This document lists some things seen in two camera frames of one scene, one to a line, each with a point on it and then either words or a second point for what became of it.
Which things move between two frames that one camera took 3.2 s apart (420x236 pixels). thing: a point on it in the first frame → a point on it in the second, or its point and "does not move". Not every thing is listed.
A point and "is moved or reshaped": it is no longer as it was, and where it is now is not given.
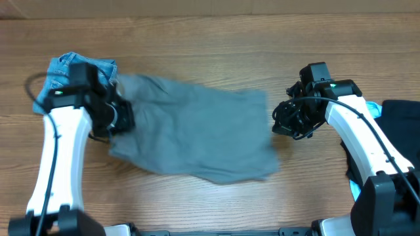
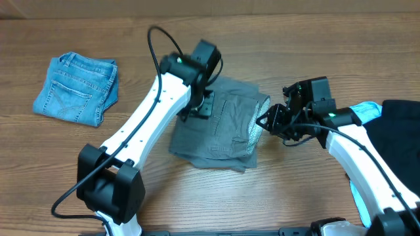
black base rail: (290, 231) does not move
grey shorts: (222, 135) is moved or reshaped
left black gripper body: (124, 117) → (201, 105)
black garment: (399, 121) does not move
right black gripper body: (283, 118) does not move
